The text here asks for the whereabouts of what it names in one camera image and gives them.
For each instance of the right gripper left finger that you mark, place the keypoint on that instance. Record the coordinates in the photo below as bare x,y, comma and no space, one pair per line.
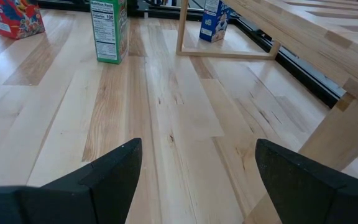
98,193

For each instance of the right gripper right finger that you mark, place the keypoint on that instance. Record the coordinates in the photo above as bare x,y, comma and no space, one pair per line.
315,199

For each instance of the green Apple Jacks cereal box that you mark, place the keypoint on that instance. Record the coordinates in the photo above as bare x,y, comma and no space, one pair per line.
104,34

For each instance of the red Froot Loops cereal box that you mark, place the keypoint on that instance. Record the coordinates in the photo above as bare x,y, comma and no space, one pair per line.
14,18

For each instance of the blue Frosted Flakes cereal box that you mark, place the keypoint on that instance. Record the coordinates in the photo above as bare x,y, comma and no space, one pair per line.
211,23

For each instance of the wooden slatted shelf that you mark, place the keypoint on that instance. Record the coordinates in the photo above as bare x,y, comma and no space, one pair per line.
322,37

